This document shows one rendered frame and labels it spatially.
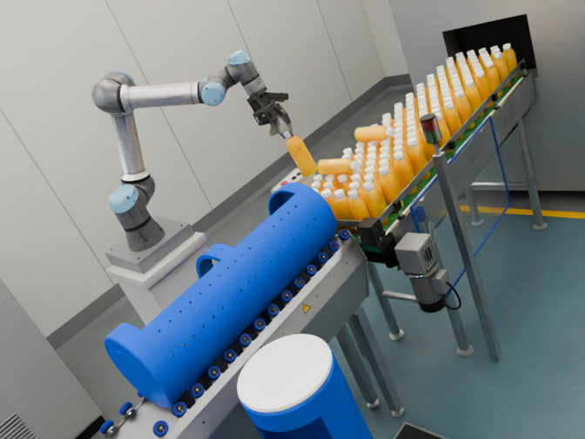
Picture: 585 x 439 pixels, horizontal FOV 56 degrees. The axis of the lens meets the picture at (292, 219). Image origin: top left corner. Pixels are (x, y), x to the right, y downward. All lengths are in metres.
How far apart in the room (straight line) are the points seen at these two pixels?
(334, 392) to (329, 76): 5.14
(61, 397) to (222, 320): 1.87
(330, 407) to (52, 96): 3.59
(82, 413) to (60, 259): 1.49
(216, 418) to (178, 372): 0.23
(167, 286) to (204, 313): 0.51
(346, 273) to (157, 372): 0.86
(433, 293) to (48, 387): 2.16
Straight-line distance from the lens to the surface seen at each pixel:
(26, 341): 3.30
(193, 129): 5.13
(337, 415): 1.54
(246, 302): 1.78
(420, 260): 2.14
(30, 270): 4.57
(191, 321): 1.69
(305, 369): 1.52
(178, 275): 2.20
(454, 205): 2.30
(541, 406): 2.64
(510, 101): 3.16
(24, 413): 3.42
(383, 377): 2.53
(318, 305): 2.04
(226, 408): 1.83
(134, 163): 2.25
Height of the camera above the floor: 2.00
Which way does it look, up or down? 25 degrees down
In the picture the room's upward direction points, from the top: 24 degrees counter-clockwise
